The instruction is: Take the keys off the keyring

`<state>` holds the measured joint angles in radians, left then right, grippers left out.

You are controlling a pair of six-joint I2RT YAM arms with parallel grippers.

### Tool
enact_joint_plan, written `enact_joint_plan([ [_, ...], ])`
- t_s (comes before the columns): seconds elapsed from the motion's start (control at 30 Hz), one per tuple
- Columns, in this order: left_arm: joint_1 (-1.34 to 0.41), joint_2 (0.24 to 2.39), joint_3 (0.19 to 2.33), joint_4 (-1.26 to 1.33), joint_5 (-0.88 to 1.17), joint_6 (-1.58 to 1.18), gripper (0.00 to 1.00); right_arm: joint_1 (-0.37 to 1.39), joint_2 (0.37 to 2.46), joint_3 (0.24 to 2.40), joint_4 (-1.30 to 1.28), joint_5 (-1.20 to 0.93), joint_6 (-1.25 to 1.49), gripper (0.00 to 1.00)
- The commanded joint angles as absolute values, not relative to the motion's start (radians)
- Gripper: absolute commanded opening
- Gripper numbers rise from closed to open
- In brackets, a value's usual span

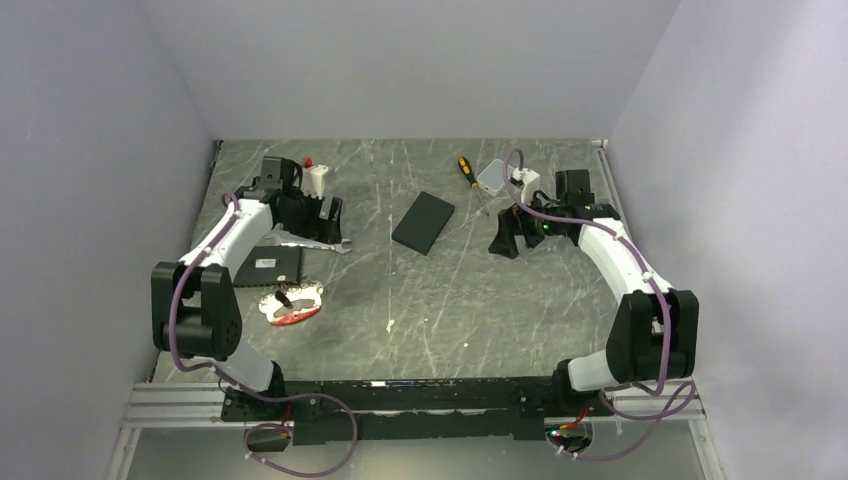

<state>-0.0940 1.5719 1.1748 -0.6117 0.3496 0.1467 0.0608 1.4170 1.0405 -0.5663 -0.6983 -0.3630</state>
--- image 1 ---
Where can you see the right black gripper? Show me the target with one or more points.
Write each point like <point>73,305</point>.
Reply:
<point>513,222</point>

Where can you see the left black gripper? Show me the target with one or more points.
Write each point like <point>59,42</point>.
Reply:
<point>329,228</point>

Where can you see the red and white keychain tag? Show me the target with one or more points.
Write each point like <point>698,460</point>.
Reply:
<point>292,303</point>

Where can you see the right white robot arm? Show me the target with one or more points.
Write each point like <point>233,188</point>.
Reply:
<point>654,333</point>

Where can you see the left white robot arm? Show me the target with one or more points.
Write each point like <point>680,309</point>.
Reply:
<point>195,312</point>

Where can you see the small white square box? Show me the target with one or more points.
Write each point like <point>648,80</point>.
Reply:
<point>491,179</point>

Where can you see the silver open-end wrench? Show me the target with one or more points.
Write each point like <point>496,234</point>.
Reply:
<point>283,239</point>

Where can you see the yellow black screwdriver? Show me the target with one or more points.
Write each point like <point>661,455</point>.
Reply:
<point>468,173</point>

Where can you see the black rectangular block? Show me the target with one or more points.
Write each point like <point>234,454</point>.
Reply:
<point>422,223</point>

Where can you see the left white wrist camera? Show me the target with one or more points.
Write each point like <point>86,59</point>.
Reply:
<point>315,178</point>

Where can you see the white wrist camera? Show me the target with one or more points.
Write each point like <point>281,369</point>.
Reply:
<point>525,183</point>
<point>315,178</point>

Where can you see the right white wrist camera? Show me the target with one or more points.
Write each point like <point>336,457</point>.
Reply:
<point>525,183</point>

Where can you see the black network switch box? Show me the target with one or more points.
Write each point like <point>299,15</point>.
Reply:
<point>270,265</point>

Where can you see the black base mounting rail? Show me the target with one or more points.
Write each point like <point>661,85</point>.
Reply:
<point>345,424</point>

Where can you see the aluminium frame rail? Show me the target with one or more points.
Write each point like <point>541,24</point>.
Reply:
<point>208,404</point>

